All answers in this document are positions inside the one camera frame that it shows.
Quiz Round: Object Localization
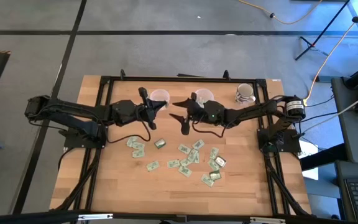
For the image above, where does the blue white floral mug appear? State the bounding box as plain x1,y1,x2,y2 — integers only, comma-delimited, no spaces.
234,83,257,105

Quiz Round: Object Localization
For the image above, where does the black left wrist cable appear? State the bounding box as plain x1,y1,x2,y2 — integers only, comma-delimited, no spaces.
106,111,152,144

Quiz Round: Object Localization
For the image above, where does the black aluminium table frame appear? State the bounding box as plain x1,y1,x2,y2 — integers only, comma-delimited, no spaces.
48,68,313,218

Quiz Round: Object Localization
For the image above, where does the white paper sheet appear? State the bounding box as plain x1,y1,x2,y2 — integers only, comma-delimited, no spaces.
297,139,320,181

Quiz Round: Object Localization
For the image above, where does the black crossbar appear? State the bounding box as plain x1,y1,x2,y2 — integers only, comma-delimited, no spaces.
0,210,358,224

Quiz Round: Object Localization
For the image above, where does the silver metal bracket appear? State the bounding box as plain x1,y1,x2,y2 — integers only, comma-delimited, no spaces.
77,213,114,222
249,216,287,224

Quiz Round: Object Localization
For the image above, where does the dark grey desk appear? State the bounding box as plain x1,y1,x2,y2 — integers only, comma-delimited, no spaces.
334,160,358,224

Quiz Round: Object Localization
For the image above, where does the yellow cable with black plug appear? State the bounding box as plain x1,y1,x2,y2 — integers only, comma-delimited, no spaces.
237,0,324,26

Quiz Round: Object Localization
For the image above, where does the orange-yellow power cable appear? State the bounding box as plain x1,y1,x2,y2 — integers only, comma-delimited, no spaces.
303,0,358,107

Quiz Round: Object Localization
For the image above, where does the black tripod stand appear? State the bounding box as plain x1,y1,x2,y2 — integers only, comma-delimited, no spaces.
294,0,351,62

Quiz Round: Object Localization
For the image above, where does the white cable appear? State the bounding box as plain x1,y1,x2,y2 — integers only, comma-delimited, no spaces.
301,93,358,134

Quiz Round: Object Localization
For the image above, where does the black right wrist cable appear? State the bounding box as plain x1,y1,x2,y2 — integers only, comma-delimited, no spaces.
191,119,234,138

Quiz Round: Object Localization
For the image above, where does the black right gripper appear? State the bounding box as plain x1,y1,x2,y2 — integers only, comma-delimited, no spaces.
168,91,227,136

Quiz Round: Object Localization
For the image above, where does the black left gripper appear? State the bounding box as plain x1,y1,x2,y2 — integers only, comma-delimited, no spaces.
109,86,168,131

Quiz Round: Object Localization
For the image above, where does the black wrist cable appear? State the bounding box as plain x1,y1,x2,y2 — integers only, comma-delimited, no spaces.
106,111,152,144
191,119,234,138

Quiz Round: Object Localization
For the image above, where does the clear plastic cup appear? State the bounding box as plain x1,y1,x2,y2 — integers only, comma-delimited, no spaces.
194,88,215,108
149,88,171,109

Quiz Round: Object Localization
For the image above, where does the black desk leg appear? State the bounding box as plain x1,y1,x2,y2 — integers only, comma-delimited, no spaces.
300,142,347,171

